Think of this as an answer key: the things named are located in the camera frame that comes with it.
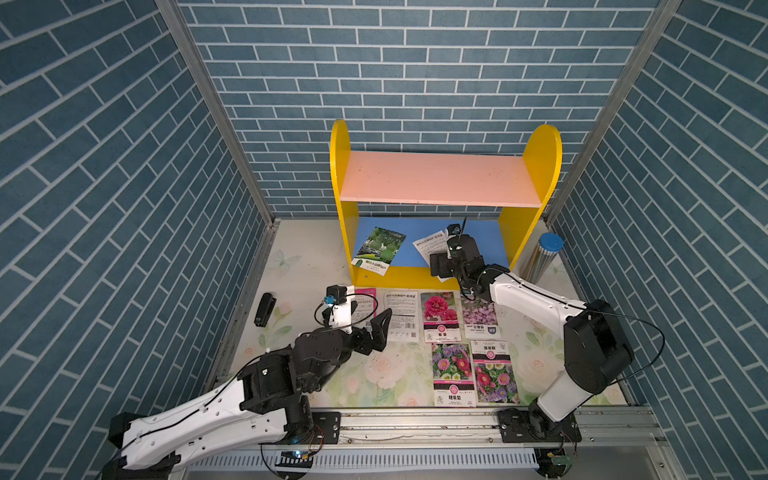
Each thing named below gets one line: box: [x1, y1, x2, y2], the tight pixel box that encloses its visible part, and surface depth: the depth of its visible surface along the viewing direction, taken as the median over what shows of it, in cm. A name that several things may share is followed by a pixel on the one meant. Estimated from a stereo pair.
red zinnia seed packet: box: [470, 340, 521, 406], surface depth 84 cm
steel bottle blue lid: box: [520, 232, 564, 284], surface depth 95 cm
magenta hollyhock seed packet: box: [420, 290, 462, 344], surface depth 95 cm
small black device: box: [254, 292, 277, 327], surface depth 94 cm
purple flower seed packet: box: [460, 294, 501, 340], surface depth 93 cm
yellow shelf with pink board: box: [330, 120, 563, 289], surface depth 79 cm
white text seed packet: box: [384, 290, 420, 342], surface depth 96 cm
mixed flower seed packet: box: [431, 342, 477, 408], surface depth 84 cm
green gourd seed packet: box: [351, 226, 407, 277], surface depth 95 cm
